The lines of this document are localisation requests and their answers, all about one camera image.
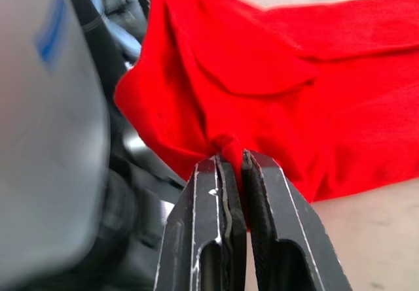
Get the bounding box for red t-shirt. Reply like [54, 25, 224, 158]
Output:
[113, 0, 419, 204]

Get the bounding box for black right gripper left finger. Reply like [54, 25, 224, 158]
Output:
[153, 155, 247, 291]

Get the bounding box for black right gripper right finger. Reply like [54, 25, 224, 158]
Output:
[241, 149, 354, 291]

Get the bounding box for silver robot body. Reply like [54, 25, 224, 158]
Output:
[0, 0, 111, 287]

